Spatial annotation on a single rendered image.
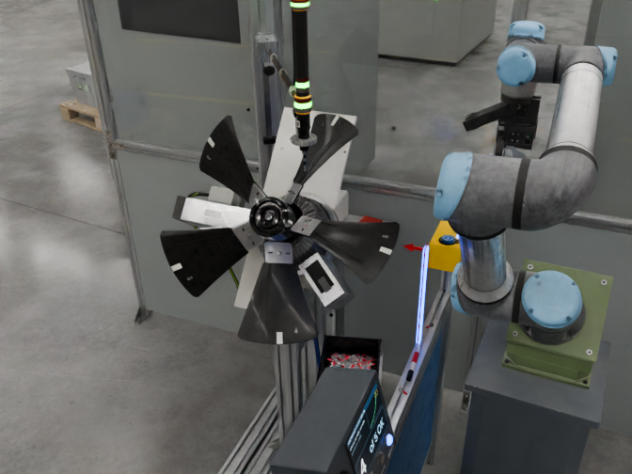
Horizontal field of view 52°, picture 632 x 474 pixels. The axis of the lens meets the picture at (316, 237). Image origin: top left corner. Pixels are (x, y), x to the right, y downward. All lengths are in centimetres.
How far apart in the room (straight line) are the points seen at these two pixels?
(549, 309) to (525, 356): 28
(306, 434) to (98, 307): 267
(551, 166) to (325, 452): 58
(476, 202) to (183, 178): 204
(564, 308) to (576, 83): 45
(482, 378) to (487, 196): 70
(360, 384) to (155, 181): 200
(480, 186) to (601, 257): 149
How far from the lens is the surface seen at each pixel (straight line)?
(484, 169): 107
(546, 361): 167
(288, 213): 182
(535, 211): 106
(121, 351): 339
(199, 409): 300
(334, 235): 181
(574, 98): 126
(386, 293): 278
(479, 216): 108
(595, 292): 166
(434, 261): 204
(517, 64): 137
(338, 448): 113
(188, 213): 214
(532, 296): 142
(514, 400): 163
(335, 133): 187
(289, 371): 235
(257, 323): 182
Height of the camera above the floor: 210
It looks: 31 degrees down
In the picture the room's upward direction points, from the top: 1 degrees counter-clockwise
